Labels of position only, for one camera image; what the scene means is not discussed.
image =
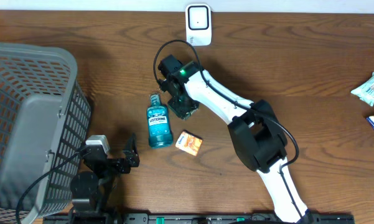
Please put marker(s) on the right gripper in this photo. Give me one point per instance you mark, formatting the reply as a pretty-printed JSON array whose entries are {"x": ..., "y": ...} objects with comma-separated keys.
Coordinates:
[{"x": 172, "y": 98}]

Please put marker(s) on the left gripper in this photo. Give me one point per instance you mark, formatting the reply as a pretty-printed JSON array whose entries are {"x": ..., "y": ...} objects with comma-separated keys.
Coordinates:
[{"x": 130, "y": 157}]

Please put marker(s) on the green square box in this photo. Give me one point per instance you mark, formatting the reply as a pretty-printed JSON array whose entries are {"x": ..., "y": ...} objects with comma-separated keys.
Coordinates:
[{"x": 183, "y": 112}]

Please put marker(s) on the teal mouthwash bottle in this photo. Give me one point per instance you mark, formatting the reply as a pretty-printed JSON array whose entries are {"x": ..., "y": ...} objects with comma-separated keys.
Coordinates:
[{"x": 160, "y": 134}]

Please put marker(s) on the orange small packet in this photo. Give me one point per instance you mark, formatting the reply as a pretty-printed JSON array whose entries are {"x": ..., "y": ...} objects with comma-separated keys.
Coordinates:
[{"x": 189, "y": 143}]

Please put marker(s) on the light blue wipes pack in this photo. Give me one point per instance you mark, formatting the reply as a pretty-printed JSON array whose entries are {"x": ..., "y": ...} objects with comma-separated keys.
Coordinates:
[{"x": 366, "y": 91}]

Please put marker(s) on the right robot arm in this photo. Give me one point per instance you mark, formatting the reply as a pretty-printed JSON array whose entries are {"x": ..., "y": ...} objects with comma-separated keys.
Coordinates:
[{"x": 258, "y": 138}]

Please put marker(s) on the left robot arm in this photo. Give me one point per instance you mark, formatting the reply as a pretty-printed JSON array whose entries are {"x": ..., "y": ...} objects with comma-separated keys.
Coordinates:
[{"x": 91, "y": 189}]

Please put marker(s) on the white barcode scanner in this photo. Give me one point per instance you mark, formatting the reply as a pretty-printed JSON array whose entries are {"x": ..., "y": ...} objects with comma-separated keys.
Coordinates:
[{"x": 198, "y": 24}]

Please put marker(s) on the grey plastic basket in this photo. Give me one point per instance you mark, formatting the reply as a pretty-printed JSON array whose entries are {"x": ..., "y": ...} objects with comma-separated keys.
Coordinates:
[{"x": 44, "y": 119}]

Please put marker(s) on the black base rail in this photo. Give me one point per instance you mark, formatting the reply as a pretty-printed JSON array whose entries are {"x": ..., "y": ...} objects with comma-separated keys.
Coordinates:
[{"x": 143, "y": 218}]

